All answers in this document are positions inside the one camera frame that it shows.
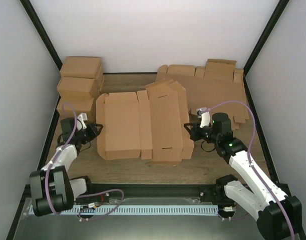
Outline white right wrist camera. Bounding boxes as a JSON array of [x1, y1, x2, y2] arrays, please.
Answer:
[[196, 107, 211, 128]]

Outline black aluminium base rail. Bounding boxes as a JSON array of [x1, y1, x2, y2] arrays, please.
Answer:
[[85, 183, 225, 202]]

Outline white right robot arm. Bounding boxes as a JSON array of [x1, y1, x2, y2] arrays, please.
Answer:
[[184, 107, 302, 240]]

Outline right black frame post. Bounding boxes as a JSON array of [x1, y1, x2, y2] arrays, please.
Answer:
[[243, 0, 290, 72]]

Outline left black frame post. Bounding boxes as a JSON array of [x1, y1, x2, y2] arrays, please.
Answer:
[[20, 0, 63, 70]]

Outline upright cardboard sheet at back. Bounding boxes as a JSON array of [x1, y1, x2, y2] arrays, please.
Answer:
[[204, 59, 236, 82]]

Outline light blue slotted cable duct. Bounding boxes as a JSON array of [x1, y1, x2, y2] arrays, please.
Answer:
[[61, 205, 218, 216]]

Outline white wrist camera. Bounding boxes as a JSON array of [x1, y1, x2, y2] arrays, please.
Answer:
[[196, 107, 211, 128], [77, 112, 88, 131]]

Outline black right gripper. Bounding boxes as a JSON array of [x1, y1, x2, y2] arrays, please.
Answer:
[[184, 122, 219, 144]]

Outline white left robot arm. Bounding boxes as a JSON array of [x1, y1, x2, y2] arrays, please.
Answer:
[[30, 113, 103, 217]]

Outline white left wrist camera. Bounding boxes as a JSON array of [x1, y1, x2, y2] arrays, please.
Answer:
[[77, 112, 88, 131]]

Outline black frame post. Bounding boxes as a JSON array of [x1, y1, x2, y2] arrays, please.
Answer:
[[243, 0, 290, 72], [20, 0, 63, 70]]

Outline stack of flat cardboard sheets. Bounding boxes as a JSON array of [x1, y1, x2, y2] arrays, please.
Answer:
[[154, 64, 250, 131]]

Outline cardboard box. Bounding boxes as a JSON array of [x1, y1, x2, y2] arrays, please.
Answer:
[[57, 96, 96, 123], [57, 76, 104, 98], [96, 79, 194, 165], [60, 56, 103, 79]]

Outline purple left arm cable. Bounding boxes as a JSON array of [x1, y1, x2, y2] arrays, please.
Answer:
[[44, 102, 81, 216]]

